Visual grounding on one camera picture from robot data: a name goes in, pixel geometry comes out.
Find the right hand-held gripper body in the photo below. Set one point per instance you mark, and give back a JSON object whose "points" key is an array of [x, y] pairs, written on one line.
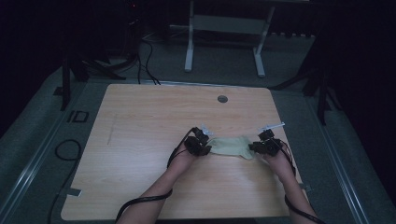
{"points": [[268, 141]]}

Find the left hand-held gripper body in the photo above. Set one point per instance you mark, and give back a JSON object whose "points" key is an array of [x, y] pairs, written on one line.
{"points": [[196, 143]]}

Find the person's left hand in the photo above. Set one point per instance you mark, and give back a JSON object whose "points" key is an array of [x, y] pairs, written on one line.
{"points": [[183, 160]]}

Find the person's right hand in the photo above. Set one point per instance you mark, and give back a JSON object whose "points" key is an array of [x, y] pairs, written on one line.
{"points": [[278, 162]]}

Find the grey tape strip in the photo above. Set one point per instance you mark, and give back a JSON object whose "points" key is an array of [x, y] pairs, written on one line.
{"points": [[306, 187], [73, 192]]}

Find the black metal stand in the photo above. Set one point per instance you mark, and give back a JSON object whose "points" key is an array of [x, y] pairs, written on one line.
{"points": [[320, 84]]}

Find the black tripod stand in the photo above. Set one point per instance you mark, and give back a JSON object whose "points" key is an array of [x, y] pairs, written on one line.
{"points": [[81, 71]]}

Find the metal floor rail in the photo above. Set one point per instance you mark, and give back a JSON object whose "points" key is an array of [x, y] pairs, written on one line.
{"points": [[339, 168], [34, 161]]}

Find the white metal desk frame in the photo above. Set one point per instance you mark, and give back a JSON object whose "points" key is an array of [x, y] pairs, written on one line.
{"points": [[229, 26]]}

